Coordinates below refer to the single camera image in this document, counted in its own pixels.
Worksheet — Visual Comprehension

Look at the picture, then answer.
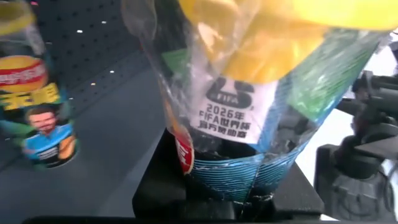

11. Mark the black shop shelf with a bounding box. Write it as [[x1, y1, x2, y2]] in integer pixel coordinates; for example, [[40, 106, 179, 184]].
[[0, 0, 170, 219]]

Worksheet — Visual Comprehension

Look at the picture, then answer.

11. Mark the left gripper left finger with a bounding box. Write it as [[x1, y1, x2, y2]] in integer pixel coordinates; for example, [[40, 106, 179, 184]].
[[132, 129, 236, 220]]

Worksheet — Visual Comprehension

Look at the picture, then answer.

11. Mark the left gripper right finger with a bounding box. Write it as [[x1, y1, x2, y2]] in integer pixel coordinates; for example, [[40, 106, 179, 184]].
[[272, 162, 325, 219]]

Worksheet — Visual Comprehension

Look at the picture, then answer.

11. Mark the blue green snack bag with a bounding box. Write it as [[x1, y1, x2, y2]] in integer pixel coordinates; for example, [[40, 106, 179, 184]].
[[121, 0, 398, 203]]

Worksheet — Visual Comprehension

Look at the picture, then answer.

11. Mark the blue chips can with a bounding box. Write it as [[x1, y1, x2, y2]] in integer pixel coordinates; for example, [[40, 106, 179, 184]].
[[0, 0, 79, 170]]

